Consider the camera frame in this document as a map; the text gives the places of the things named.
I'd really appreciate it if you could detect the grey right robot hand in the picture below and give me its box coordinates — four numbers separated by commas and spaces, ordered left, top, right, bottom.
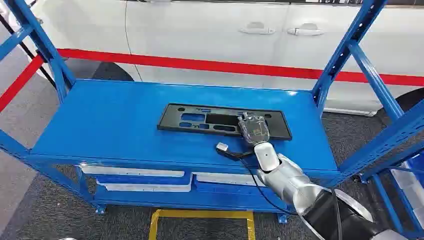
237, 111, 270, 147

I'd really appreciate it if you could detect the black plastic panel with cutouts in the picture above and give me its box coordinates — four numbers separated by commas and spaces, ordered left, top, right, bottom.
156, 102, 293, 142

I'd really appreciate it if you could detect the red barrier belt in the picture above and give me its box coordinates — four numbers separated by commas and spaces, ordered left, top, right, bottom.
56, 48, 424, 88
0, 54, 45, 114

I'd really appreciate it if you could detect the yellow floor tape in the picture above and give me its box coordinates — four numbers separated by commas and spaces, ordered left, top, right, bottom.
148, 208, 257, 240

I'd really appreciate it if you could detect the white car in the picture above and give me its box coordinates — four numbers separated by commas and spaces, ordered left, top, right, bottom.
31, 0, 424, 117

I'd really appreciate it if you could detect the blue metal rack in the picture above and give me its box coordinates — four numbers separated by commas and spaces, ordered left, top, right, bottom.
0, 0, 424, 240

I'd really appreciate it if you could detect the black car wheel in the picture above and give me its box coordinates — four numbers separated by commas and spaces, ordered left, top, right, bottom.
90, 61, 135, 83
376, 87, 424, 127

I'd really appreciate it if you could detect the black barrier pole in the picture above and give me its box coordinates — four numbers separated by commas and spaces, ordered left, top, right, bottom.
0, 13, 58, 90

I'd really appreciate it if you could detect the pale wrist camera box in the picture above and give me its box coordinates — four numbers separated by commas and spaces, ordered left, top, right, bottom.
215, 142, 253, 161

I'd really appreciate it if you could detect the thin black cable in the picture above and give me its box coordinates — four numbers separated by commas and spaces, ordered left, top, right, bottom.
239, 158, 299, 217

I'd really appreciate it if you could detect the white car door handle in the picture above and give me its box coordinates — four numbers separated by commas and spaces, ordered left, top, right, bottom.
239, 21, 276, 35
287, 23, 326, 37

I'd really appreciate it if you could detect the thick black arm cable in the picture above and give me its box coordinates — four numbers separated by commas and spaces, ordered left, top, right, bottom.
330, 187, 343, 240

